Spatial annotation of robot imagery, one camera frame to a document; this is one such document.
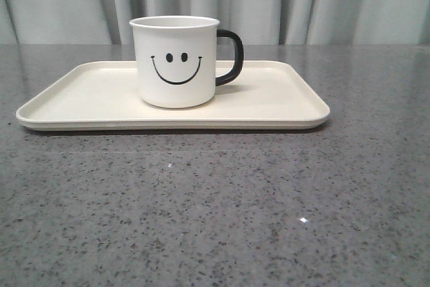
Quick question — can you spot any white smiley mug black handle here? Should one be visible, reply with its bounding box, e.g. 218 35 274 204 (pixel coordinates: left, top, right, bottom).
130 15 244 108

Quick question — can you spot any grey pleated curtain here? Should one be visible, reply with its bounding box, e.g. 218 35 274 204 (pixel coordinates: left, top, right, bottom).
1 0 429 45

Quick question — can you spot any cream rectangular plastic tray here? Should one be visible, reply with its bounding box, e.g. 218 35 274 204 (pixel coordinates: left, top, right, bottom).
16 60 330 131

